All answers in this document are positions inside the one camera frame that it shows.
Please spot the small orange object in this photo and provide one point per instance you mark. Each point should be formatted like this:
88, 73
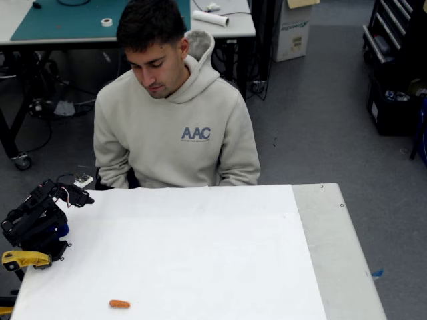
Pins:
119, 303

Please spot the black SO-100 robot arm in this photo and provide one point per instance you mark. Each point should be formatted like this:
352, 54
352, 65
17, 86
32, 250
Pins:
33, 220

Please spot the black caster wheel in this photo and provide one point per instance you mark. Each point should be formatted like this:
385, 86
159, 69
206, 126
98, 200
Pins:
22, 162
258, 87

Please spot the yellow black clamp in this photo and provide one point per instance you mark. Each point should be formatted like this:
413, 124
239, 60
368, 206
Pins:
5, 310
26, 257

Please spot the grey cloth rag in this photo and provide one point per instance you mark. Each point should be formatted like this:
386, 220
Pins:
64, 108

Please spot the man in beige hoodie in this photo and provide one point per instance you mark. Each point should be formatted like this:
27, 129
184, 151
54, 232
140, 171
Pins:
166, 150

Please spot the large white paper sheet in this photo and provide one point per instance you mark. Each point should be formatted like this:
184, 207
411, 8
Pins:
183, 250

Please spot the green cutting mat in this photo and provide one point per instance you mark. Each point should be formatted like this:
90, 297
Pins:
66, 20

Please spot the white tape roll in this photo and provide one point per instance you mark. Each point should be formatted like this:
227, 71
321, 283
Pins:
106, 22

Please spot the rolled white paper tube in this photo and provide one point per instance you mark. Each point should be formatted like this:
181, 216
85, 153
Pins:
210, 18

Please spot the crumpled white paper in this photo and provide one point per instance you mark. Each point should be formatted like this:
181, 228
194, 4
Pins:
212, 6

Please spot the black metal rack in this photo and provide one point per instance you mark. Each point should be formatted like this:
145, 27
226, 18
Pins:
263, 33

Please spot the white cardboard box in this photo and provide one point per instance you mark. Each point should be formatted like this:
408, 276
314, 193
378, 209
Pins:
290, 33

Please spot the beige paper folder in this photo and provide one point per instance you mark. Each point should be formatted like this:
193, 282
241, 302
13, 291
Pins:
302, 2

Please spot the blue tape scrap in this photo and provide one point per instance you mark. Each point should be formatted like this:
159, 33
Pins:
377, 273

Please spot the black storage bin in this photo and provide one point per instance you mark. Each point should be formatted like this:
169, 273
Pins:
390, 116

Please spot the black tool cabinet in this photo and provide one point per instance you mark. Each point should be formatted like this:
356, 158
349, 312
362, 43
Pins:
383, 33

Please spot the blue metal object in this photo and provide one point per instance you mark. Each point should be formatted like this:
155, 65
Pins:
422, 130

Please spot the small white camera board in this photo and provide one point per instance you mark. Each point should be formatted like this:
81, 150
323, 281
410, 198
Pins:
83, 181

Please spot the grey workbench black frame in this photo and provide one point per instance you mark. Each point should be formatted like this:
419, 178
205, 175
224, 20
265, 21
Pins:
233, 30

